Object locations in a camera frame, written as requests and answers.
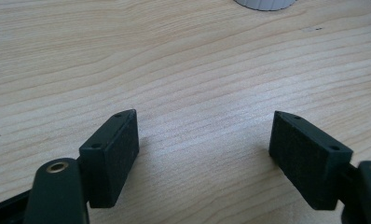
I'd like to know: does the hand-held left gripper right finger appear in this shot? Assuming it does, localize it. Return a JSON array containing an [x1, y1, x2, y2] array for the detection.
[[268, 110, 354, 211]]

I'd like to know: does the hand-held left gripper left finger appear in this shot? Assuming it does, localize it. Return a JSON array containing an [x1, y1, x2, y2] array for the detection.
[[78, 108, 141, 209]]

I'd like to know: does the grey ribbed round container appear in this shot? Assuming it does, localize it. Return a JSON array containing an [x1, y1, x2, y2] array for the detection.
[[233, 0, 297, 12]]

